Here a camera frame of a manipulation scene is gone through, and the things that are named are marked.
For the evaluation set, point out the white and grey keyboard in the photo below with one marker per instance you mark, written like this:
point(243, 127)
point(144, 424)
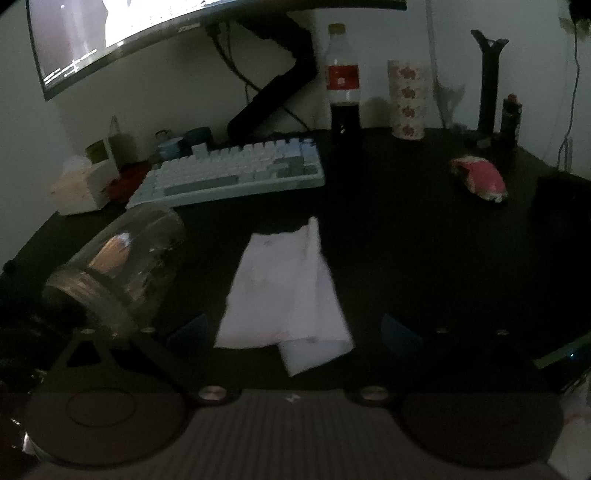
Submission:
point(231, 173)

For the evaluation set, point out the cola bottle with red label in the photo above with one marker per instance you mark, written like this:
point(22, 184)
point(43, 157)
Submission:
point(345, 101)

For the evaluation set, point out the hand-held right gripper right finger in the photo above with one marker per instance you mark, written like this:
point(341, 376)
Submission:
point(399, 341)

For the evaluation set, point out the white paper tissue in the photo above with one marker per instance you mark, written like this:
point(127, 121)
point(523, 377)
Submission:
point(281, 290)

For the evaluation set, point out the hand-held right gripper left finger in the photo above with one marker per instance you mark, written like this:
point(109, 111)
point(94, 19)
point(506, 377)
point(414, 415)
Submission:
point(189, 334)

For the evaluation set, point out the curved computer monitor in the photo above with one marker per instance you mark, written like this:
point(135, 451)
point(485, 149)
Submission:
point(92, 46)

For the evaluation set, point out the crumpled pink wrapper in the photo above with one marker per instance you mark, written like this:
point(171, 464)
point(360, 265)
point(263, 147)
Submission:
point(482, 177)

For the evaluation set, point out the red cloth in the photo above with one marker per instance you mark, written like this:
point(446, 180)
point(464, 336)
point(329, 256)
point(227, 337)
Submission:
point(129, 182)

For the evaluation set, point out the cream tissue box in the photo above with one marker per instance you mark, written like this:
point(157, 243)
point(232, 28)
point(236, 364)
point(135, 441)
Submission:
point(83, 189)

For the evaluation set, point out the small black bottle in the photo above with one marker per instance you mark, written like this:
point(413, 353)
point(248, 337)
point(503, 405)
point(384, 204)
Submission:
point(511, 122)

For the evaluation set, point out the black headphone stand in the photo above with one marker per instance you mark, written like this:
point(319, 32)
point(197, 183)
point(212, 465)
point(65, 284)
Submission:
point(487, 87)

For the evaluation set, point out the light blue cup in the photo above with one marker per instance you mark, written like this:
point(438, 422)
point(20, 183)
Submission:
point(170, 150)

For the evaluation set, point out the small clear jar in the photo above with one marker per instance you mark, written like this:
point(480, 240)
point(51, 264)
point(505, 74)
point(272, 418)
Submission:
point(161, 135)

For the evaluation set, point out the clear glass jar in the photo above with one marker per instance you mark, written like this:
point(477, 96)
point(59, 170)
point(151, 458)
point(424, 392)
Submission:
point(120, 272)

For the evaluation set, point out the patterned paper tube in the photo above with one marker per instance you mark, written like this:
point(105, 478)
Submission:
point(407, 101)

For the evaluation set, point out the wall power adapter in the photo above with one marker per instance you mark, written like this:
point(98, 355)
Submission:
point(577, 14)

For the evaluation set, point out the dark blue cup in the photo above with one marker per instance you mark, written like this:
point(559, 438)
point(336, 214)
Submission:
point(199, 137)

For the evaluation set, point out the green box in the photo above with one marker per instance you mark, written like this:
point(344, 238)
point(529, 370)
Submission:
point(98, 151)

